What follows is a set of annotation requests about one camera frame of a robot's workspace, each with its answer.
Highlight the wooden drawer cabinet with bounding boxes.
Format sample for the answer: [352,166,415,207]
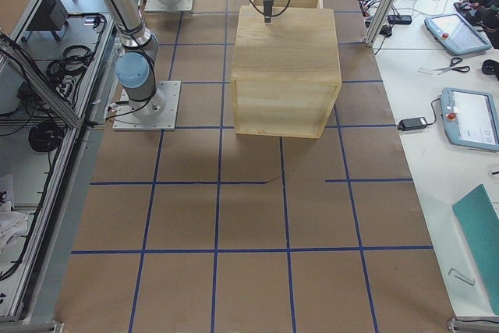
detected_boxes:
[230,5,342,139]

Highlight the blue teach pendant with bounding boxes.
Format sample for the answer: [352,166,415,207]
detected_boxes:
[440,87,498,152]
[424,13,492,55]

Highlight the black power adapter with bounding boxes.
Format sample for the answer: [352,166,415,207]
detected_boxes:
[397,117,429,132]

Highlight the black scissors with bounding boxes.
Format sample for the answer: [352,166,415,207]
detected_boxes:
[434,57,470,75]

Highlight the teal folder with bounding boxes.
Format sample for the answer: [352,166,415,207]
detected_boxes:
[452,184,498,314]

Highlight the white crumpled cloth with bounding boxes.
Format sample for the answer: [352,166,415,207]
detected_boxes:
[0,175,30,256]

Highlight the metal allen key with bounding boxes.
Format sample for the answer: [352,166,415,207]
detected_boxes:
[448,267,476,286]

